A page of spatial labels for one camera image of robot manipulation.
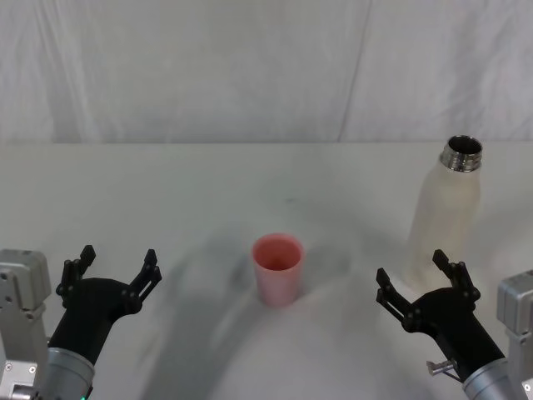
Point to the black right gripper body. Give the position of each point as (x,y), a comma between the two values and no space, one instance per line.
(454,316)

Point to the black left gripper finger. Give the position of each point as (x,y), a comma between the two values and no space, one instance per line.
(71,271)
(147,275)

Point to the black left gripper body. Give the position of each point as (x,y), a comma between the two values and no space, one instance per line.
(91,308)

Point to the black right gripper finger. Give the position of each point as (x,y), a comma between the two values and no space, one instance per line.
(458,275)
(391,293)

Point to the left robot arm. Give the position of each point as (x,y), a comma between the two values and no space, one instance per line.
(66,375)

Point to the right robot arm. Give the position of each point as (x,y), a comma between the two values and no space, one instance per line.
(487,379)

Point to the cream vacuum bottle steel neck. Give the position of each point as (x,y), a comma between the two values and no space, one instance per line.
(445,208)

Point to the white table cloth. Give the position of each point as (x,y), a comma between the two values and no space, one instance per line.
(166,187)

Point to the pink plastic cup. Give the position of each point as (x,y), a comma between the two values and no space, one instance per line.
(277,287)

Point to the white curtain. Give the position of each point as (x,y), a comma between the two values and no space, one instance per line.
(208,62)

